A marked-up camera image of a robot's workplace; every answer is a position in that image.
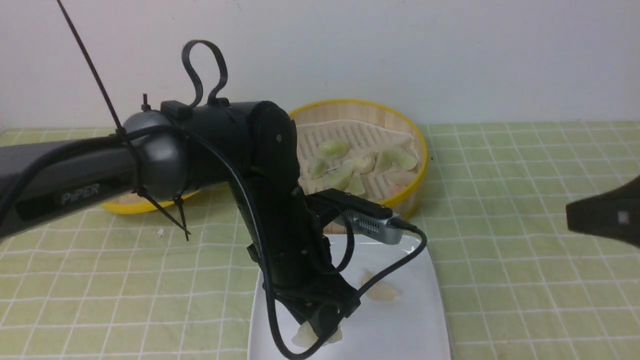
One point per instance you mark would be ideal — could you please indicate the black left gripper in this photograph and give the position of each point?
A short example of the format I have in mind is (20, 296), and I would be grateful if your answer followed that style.
(308, 285)

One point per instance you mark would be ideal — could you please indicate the green dumpling centre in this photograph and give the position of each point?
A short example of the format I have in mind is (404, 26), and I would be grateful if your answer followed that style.
(339, 178)

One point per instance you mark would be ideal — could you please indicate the yellow-rimmed bamboo steamer lid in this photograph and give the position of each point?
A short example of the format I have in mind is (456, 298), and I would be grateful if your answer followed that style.
(129, 204)

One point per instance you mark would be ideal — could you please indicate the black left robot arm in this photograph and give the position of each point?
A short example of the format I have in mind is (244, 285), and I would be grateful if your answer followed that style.
(176, 150)

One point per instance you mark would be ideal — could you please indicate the green checkered tablecloth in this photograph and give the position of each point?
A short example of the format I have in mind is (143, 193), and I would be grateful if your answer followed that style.
(516, 284)

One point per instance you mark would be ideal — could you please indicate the green dumpling right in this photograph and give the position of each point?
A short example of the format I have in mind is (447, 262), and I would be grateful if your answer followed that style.
(394, 158)

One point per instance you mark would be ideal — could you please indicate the small green dumpling front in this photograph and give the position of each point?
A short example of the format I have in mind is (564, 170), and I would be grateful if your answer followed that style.
(356, 185)

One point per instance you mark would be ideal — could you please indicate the white square plate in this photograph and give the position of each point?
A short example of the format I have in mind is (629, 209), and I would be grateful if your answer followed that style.
(412, 327)

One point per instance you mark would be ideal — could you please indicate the green dumpling top middle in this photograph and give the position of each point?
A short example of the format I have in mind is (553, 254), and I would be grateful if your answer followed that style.
(333, 149)

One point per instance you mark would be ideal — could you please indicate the yellow-rimmed bamboo steamer basket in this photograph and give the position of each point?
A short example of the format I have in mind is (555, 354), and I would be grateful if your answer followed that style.
(406, 201)

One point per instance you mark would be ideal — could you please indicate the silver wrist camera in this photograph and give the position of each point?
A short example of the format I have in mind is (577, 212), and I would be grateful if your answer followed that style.
(365, 217)

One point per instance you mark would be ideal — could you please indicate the white steamer liner paper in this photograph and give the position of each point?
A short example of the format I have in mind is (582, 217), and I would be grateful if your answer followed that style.
(363, 138)

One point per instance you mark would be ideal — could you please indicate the pale dumpling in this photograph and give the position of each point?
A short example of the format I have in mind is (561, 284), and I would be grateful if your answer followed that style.
(380, 291)
(305, 336)
(363, 164)

